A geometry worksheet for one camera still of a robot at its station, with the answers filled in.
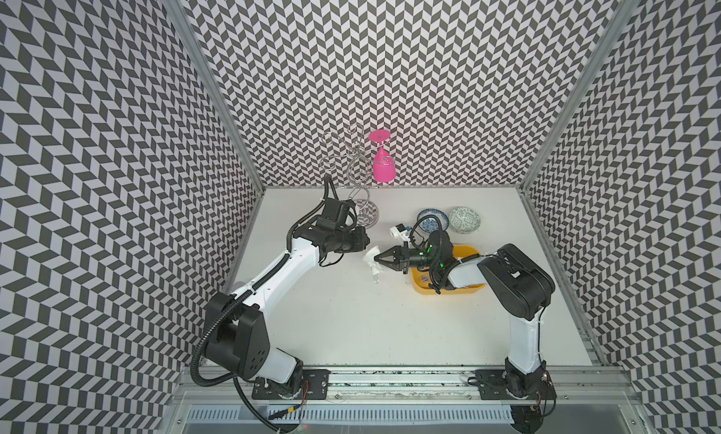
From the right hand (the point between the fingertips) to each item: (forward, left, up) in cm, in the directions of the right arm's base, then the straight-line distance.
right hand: (376, 263), depth 81 cm
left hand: (+5, +3, +3) cm, 7 cm away
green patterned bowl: (+24, -34, -12) cm, 43 cm away
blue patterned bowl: (+8, -16, +10) cm, 20 cm away
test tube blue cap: (-2, 0, -1) cm, 2 cm away
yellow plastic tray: (+1, -15, -12) cm, 19 cm away
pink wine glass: (+35, -3, +7) cm, 36 cm away
